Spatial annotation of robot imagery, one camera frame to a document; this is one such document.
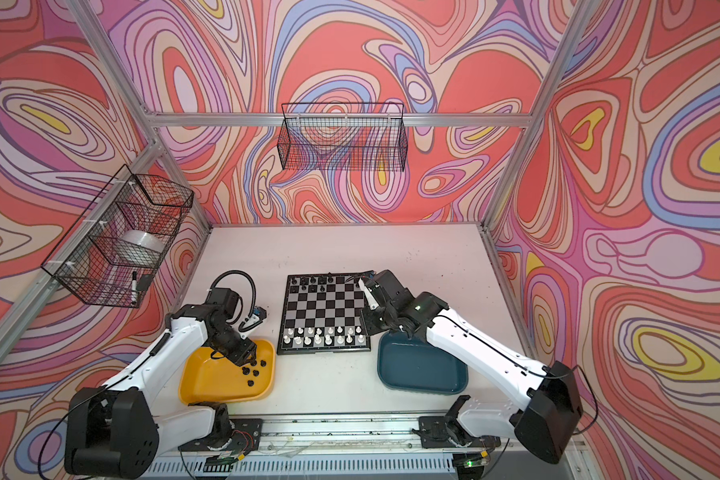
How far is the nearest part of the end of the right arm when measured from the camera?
53cm

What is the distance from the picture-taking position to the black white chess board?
0.88 m

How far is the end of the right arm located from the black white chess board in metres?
0.28
